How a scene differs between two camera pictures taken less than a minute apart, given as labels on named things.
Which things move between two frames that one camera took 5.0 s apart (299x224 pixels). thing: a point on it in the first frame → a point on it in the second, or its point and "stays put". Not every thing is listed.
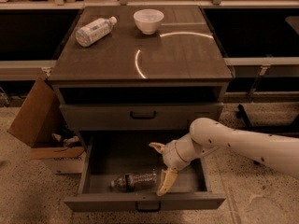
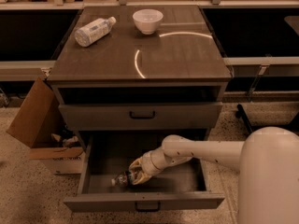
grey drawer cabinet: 131,80 stays put
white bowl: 149,20 stays put
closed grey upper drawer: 136,118 stays put
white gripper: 169,155 → 151,165
